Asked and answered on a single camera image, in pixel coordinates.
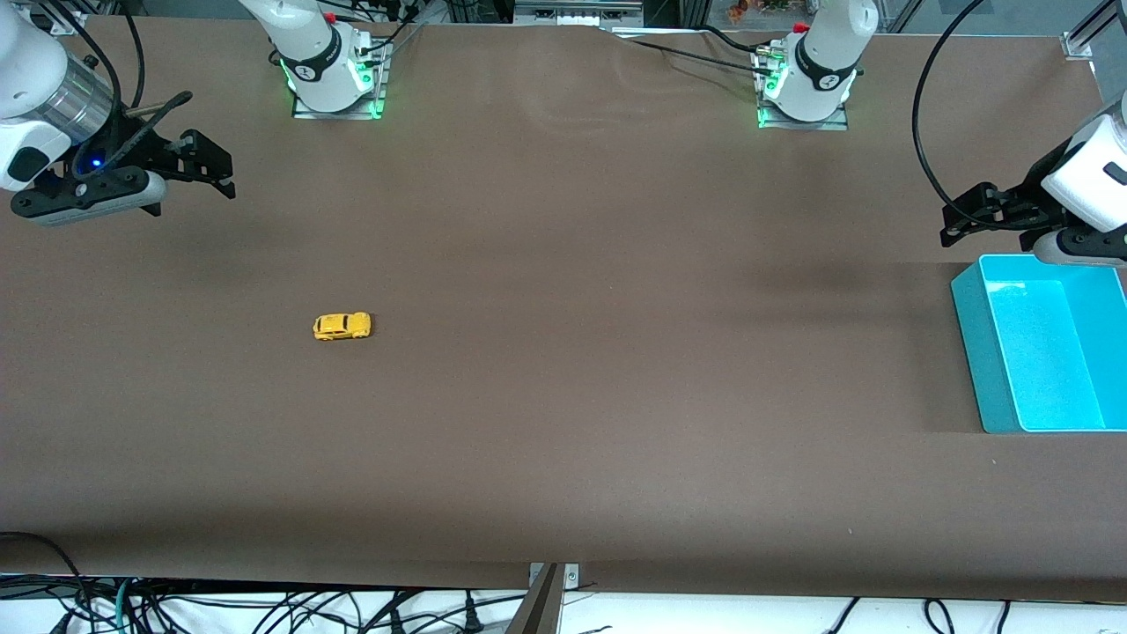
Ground yellow beetle toy car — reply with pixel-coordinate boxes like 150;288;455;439
313;312;372;342

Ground teal plastic bin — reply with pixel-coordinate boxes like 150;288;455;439
951;254;1127;434

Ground brown table cover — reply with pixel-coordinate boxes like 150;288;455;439
0;16;1127;604

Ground silver device behind table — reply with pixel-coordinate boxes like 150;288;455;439
513;0;648;29

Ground aluminium frame profile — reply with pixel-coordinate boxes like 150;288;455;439
1061;0;1127;98

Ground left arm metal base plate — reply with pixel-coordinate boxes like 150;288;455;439
755;48;851;132

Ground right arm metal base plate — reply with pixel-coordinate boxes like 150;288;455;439
292;40;389;121

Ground black cables at arm base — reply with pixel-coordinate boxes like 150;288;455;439
348;0;424;63

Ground black cable on table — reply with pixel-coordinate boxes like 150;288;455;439
616;25;780;78

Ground loose black floor cables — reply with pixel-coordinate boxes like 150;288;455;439
823;597;1013;634

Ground tangled black floor cables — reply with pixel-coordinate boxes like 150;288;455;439
0;531;529;634

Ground small metal table bracket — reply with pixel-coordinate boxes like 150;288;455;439
528;562;582;591

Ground dark metal post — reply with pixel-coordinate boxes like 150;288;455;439
505;564;566;634

